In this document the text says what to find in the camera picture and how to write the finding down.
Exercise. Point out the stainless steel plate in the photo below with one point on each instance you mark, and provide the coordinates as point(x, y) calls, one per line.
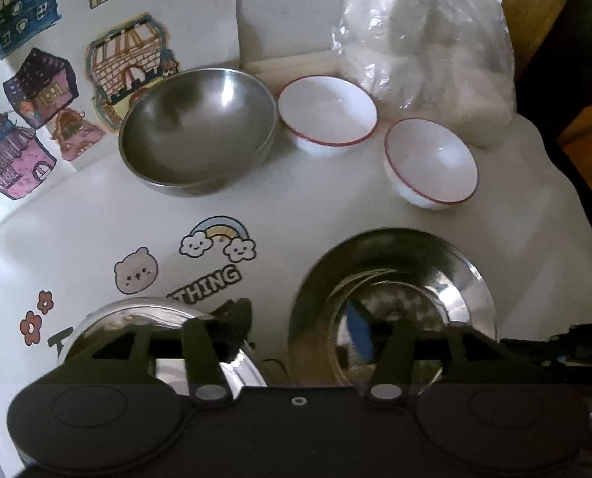
point(126, 313)
point(325, 279)

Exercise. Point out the white bowl with red rim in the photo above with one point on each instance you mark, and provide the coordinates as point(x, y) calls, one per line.
point(325, 109)
point(433, 164)

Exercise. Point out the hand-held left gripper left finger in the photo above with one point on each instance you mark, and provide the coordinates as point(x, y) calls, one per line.
point(236, 321)

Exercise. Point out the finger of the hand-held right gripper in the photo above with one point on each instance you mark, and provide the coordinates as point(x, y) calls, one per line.
point(565, 346)

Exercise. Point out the clear bag of white rolls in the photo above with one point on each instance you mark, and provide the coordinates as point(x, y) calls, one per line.
point(425, 40)

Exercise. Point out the house drawings printed cloth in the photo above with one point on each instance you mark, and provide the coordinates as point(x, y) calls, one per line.
point(41, 74)

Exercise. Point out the brown wooden furniture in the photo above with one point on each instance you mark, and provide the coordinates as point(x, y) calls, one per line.
point(540, 5)

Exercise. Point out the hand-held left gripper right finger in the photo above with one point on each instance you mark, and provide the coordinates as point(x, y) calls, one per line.
point(361, 331)

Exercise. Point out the white cartoon printed tablecloth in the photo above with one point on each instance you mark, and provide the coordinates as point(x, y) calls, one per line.
point(286, 219)

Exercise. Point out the large stainless steel bowl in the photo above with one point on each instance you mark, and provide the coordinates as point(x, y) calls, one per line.
point(196, 124)

